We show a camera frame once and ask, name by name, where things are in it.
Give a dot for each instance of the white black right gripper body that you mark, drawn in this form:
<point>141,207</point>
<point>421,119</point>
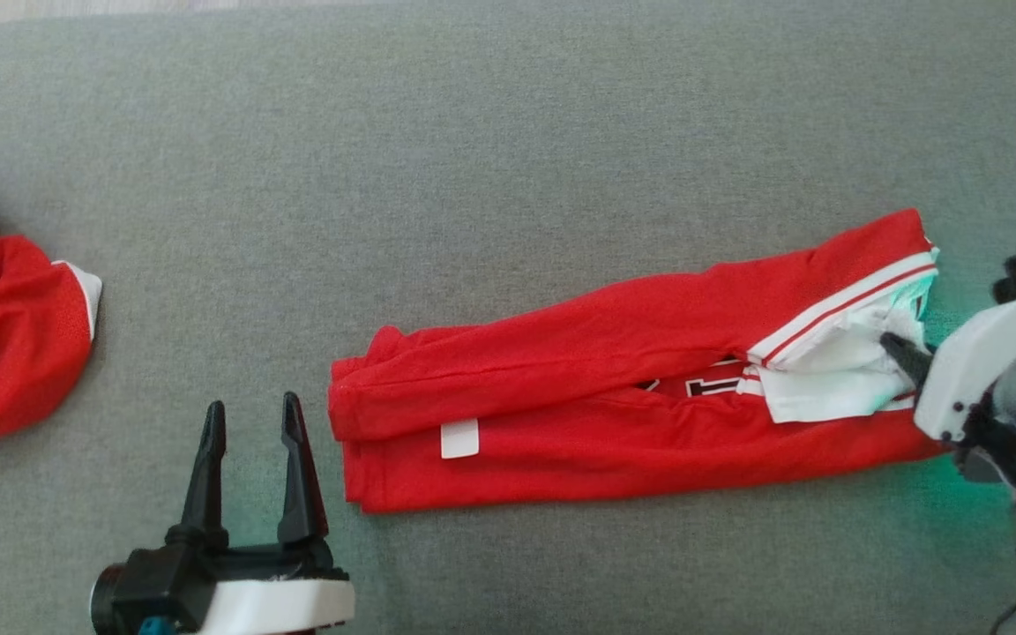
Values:
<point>967,379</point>

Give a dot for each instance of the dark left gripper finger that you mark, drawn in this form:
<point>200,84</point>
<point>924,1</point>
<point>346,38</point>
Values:
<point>206,494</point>
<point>301,503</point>

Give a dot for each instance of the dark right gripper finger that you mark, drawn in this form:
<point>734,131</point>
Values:
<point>909,362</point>

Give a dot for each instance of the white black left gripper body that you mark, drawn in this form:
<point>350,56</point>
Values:
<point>279,604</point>

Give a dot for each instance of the red shorts with white hem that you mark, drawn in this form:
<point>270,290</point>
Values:
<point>5,335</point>

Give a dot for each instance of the red basketball jersey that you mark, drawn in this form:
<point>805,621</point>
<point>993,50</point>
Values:
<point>561,353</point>

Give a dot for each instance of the grey fabric sofa seat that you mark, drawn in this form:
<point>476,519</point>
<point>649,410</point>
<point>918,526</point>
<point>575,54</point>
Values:
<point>508,132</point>

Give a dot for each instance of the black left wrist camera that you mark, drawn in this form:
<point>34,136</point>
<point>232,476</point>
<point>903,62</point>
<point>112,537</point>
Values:
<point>155,582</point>

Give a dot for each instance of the blue left wrist camera plug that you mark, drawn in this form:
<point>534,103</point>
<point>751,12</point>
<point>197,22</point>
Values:
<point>155,628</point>

